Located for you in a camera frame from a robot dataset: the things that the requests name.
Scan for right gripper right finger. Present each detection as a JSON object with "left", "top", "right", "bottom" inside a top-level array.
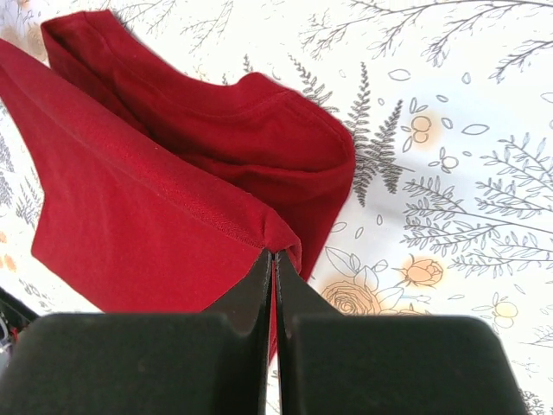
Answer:
[{"left": 274, "top": 252, "right": 526, "bottom": 414}]

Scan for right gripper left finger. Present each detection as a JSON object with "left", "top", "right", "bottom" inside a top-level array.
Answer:
[{"left": 1, "top": 252, "right": 272, "bottom": 414}]

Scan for dark red t-shirt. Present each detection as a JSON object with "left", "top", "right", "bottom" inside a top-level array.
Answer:
[{"left": 0, "top": 9, "right": 358, "bottom": 364}]

